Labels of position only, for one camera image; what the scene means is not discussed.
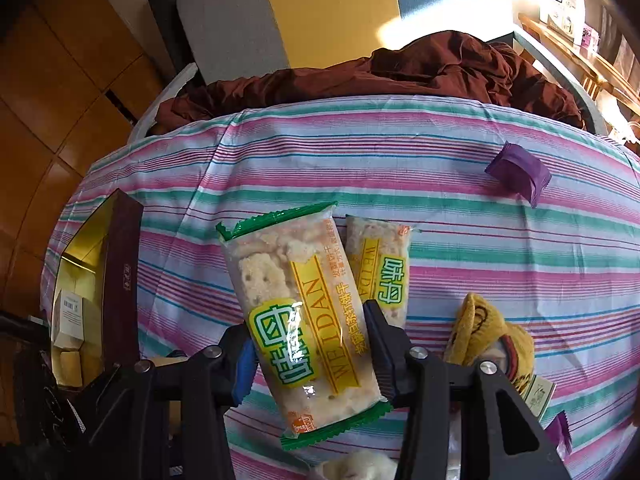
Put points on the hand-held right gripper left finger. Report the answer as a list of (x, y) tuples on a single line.
[(245, 365)]

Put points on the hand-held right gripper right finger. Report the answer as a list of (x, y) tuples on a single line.
[(382, 345)]

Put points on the biscuit packet with green ends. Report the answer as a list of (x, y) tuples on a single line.
[(375, 260), (280, 280)]

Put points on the maroon gift box gold interior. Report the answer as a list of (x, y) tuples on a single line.
[(120, 270)]

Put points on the purple candy wrapper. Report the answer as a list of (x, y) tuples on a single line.
[(560, 432), (517, 172)]

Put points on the yellow knitted toy in bag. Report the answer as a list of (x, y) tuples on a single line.
[(480, 320)]

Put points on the white fluffy soft item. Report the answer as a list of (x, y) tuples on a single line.
[(355, 466)]

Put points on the small green carton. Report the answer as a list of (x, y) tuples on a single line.
[(542, 395)]

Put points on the pale yellow packet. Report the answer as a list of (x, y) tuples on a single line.
[(67, 365)]

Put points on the small white labelled carton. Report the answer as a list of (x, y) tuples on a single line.
[(70, 312)]

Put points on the striped bedsheet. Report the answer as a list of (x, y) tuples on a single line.
[(350, 160)]

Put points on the brown blanket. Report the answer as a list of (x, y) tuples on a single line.
[(425, 70)]

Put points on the grey yellow blue headboard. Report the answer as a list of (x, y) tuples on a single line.
[(325, 10)]

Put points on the wooden desk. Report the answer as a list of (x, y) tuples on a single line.
[(575, 55)]

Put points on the wooden wardrobe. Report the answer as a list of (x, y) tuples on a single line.
[(65, 60)]

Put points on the white printed box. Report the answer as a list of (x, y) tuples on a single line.
[(562, 12)]

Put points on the white bed side rail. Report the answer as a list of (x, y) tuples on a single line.
[(160, 100)]

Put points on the grey-blue bed frame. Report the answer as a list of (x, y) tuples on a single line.
[(550, 60)]

